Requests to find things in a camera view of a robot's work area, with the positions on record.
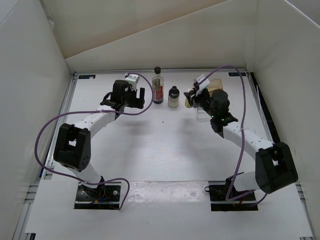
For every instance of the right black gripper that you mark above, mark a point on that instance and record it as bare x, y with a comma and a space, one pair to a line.
195, 98

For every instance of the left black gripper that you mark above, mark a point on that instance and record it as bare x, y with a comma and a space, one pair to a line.
137, 102

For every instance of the small yellow label bottle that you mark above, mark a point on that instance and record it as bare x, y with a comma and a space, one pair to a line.
189, 98

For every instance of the tall dark sauce bottle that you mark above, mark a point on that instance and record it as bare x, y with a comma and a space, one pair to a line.
157, 86

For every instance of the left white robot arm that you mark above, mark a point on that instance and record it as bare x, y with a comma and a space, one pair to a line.
73, 144

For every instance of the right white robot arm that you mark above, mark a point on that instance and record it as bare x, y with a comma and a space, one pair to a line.
274, 165

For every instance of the white powder shaker jar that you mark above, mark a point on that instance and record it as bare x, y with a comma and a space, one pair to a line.
173, 97

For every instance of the clear tiered organizer rack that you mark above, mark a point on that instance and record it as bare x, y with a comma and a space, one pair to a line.
200, 114

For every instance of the right blue table sticker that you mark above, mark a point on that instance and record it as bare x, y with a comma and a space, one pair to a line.
236, 74

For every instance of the blue table sticker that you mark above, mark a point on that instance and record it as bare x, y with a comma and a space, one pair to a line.
236, 74
86, 77

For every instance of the left blue table sticker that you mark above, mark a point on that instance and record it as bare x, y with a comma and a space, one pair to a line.
86, 77

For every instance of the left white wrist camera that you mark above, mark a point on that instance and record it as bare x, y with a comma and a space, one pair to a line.
132, 79

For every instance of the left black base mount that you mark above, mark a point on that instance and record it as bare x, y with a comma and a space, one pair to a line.
104, 197

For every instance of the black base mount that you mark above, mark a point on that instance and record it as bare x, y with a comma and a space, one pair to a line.
104, 197
218, 202

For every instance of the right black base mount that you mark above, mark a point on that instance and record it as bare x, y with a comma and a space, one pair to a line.
218, 202

